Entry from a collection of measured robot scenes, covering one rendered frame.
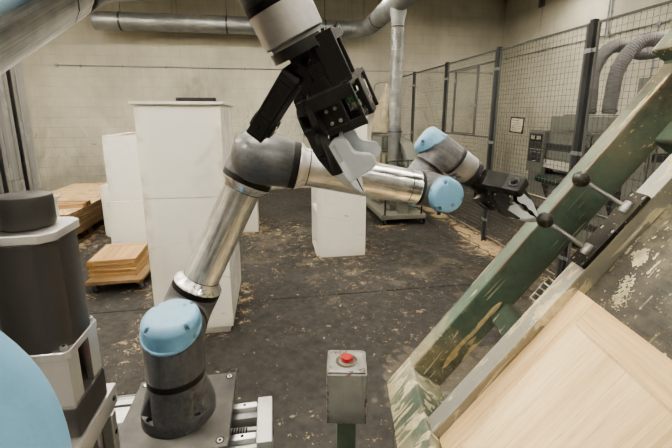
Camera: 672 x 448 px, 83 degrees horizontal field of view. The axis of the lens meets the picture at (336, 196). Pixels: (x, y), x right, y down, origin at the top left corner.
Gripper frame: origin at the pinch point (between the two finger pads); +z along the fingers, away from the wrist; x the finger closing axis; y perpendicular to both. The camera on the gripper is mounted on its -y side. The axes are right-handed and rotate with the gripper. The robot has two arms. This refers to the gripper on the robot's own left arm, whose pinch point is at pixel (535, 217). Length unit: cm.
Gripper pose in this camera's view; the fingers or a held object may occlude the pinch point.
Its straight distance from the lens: 109.4
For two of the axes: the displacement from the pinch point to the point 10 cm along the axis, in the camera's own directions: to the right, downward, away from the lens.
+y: -1.9, 0.9, 9.8
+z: 8.1, 5.8, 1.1
